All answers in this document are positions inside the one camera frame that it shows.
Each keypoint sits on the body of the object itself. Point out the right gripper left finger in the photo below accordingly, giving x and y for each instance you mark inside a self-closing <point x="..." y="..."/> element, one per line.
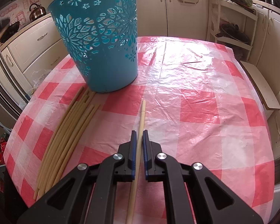
<point x="127" y="170"/>

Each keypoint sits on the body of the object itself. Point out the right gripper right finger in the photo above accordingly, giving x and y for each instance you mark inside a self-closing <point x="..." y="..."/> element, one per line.
<point x="152" y="171"/>

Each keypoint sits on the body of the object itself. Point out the wooden chopstick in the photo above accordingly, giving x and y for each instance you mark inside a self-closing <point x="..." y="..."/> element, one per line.
<point x="63" y="142"/>
<point x="64" y="145"/>
<point x="58" y="135"/>
<point x="67" y="146"/>
<point x="133" y="189"/>

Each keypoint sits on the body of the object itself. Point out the red white checkered tablecloth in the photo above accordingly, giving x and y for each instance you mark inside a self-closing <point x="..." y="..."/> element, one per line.
<point x="200" y="107"/>

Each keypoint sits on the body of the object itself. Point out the teal perforated plastic basket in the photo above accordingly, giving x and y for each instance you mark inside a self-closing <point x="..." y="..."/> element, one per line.
<point x="101" y="38"/>

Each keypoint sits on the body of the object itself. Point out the white narrow storage cart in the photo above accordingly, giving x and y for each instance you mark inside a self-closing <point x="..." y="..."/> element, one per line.
<point x="233" y="25"/>

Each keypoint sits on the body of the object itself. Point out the metal kettle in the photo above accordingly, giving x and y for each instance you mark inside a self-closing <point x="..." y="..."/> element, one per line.
<point x="36" y="11"/>

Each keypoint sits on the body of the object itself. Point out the black wok pan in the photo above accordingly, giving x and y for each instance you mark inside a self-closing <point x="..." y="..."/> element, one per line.
<point x="10" y="31"/>

